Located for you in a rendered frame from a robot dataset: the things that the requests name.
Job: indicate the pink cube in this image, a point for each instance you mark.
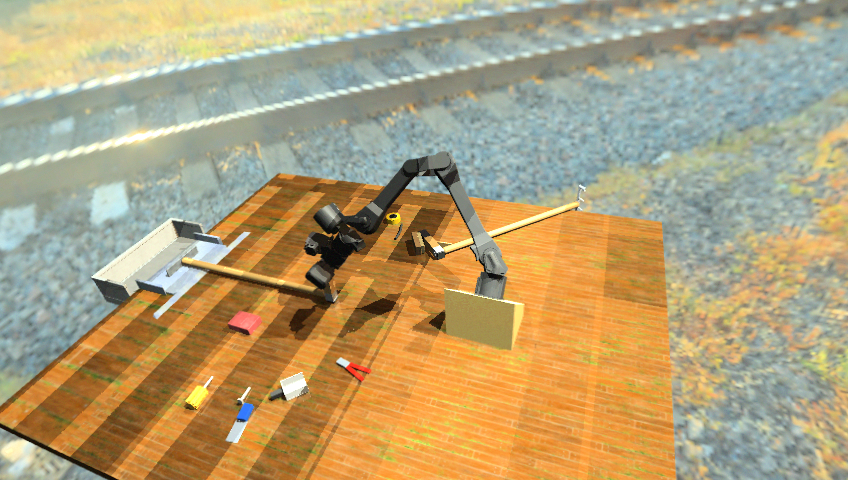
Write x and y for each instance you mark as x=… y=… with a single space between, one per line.
x=244 y=322

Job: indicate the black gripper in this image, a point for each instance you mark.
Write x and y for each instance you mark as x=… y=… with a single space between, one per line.
x=320 y=274

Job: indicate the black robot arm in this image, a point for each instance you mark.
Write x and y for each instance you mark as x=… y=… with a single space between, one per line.
x=491 y=282

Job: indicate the blue-handled scraper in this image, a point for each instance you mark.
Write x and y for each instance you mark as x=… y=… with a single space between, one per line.
x=240 y=424

